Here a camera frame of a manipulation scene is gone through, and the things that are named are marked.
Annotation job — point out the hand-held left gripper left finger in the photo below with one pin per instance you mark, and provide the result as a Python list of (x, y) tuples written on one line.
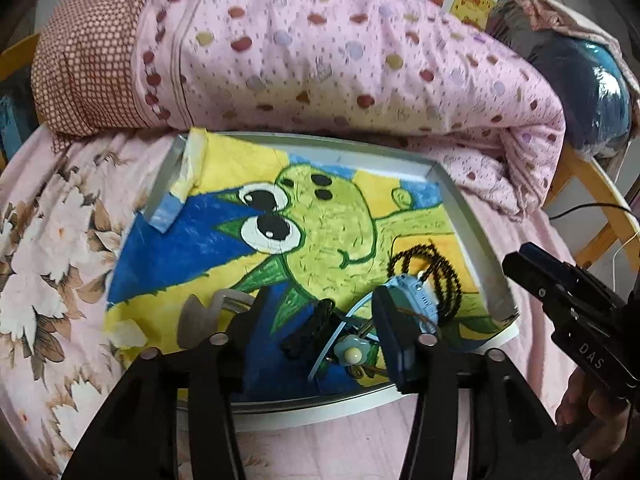
[(250, 320)]

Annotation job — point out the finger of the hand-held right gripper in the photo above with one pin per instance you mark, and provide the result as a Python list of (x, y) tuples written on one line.
[(535, 285), (545, 257)]

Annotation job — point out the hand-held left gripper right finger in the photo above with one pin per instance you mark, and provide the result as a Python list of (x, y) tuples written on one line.
[(397, 345)]

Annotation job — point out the light blue smartwatch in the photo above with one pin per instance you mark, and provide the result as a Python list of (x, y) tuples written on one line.
[(415, 292)]

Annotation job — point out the beige hair claw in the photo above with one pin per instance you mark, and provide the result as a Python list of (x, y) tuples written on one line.
[(192, 317)]

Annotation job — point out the black hair clip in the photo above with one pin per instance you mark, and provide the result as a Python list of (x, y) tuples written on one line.
[(307, 335)]

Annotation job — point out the silver metal tray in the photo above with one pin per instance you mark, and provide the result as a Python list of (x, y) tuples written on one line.
[(480, 220)]

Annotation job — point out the person's right hand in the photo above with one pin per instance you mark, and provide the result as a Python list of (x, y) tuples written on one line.
[(575, 405)]

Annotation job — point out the frog drawing paper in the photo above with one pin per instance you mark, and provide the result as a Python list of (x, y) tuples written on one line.
[(325, 220)]

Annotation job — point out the plastic bag of blue clothes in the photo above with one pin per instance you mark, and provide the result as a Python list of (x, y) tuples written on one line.
[(590, 85)]

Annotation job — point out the pink floral bed sheet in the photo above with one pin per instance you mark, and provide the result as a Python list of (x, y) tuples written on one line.
[(60, 240)]

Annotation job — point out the pink dotted quilt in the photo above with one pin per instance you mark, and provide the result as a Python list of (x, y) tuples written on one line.
[(325, 60)]

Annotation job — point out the red checkered pillow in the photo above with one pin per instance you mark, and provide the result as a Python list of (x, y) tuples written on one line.
[(90, 60)]

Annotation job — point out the blue cloth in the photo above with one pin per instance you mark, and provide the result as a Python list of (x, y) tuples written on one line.
[(15, 125)]

